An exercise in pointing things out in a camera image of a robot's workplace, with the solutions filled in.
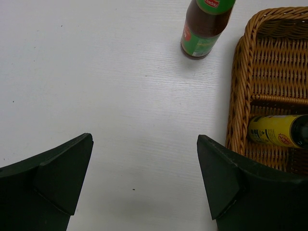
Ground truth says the brown wicker basket tray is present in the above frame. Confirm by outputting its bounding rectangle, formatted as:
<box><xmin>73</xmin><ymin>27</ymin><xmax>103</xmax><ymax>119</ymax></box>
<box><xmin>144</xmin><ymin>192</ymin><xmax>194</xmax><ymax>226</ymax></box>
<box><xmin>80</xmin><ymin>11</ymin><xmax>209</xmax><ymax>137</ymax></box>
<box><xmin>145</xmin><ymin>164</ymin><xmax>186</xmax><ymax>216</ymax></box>
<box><xmin>226</xmin><ymin>6</ymin><xmax>308</xmax><ymax>176</ymax></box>

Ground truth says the green label sauce bottle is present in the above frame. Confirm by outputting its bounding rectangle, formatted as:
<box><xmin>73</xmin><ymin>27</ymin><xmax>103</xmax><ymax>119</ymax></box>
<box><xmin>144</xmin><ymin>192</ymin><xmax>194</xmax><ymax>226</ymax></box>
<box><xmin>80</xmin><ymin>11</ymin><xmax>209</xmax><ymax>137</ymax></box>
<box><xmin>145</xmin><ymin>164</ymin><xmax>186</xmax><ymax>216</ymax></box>
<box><xmin>181</xmin><ymin>0</ymin><xmax>236</xmax><ymax>59</ymax></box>

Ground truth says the small yellow label bottle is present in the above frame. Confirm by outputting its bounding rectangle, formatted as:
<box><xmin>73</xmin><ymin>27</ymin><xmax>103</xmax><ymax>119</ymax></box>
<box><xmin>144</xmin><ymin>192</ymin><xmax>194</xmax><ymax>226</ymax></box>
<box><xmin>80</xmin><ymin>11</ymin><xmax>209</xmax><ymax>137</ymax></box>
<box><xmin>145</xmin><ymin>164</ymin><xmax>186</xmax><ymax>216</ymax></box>
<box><xmin>248</xmin><ymin>115</ymin><xmax>308</xmax><ymax>149</ymax></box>

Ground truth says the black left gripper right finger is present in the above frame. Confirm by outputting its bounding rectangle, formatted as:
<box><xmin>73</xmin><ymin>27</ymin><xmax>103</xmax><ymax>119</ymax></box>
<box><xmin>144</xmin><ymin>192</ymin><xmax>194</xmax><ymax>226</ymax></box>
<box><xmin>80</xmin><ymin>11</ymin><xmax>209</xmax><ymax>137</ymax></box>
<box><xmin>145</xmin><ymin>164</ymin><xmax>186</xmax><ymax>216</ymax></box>
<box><xmin>197</xmin><ymin>135</ymin><xmax>308</xmax><ymax>231</ymax></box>

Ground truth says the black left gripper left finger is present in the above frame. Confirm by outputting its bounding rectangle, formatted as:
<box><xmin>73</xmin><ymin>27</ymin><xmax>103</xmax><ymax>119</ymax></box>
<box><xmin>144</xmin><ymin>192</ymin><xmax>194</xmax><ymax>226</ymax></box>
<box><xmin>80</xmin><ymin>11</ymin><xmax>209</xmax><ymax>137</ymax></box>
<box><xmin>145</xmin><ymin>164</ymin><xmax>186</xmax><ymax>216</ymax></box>
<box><xmin>0</xmin><ymin>133</ymin><xmax>94</xmax><ymax>231</ymax></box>

